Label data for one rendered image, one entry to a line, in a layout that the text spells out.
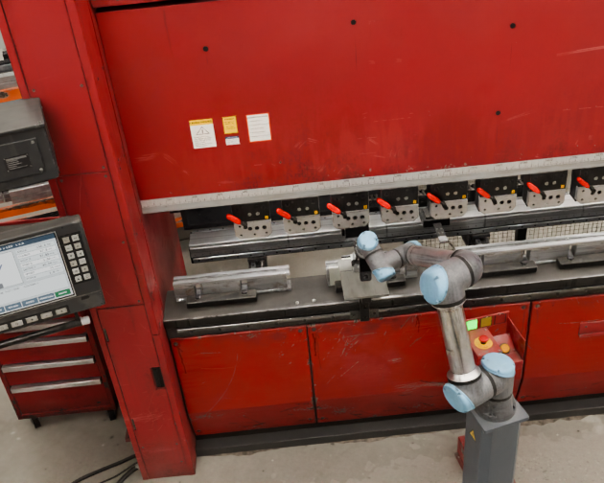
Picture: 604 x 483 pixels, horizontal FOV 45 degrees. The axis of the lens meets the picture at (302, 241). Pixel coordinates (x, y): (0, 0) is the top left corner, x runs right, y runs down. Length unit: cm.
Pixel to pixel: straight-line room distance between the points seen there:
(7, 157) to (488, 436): 188
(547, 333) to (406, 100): 129
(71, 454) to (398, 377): 168
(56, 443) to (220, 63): 222
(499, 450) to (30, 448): 235
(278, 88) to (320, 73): 16
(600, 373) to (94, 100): 255
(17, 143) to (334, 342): 159
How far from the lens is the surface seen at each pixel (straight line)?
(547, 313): 340
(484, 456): 291
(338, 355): 331
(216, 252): 340
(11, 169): 246
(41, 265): 261
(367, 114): 280
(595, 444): 385
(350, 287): 299
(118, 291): 297
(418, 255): 273
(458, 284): 243
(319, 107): 277
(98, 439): 401
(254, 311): 312
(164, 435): 351
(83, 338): 362
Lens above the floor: 284
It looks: 34 degrees down
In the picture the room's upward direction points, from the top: 6 degrees counter-clockwise
